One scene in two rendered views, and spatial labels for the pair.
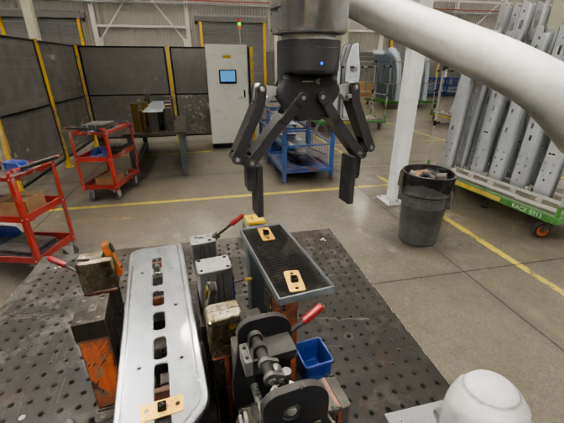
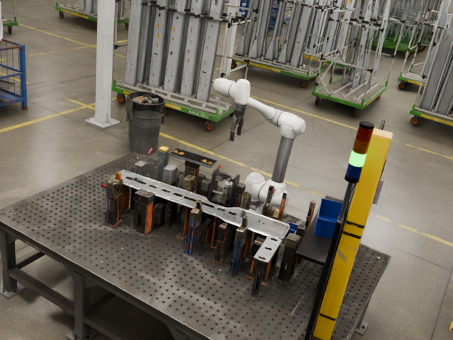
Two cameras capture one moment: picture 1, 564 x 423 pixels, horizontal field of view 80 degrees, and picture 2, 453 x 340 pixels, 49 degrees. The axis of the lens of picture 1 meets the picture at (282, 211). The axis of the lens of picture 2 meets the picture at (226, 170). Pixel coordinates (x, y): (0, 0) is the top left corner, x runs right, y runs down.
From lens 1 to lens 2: 323 cm
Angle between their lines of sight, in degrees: 46
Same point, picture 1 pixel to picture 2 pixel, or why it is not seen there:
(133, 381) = (184, 201)
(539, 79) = (263, 108)
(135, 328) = (163, 193)
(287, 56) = (239, 114)
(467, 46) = (253, 104)
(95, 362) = (149, 212)
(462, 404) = (251, 181)
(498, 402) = (258, 176)
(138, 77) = not seen: outside the picture
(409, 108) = (108, 42)
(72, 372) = (115, 235)
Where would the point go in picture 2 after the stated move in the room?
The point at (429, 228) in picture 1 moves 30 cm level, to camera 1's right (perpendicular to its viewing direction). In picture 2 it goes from (154, 139) to (171, 135)
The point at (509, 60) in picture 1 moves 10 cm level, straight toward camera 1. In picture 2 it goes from (259, 106) to (264, 111)
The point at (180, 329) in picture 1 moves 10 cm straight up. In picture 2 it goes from (175, 189) to (176, 178)
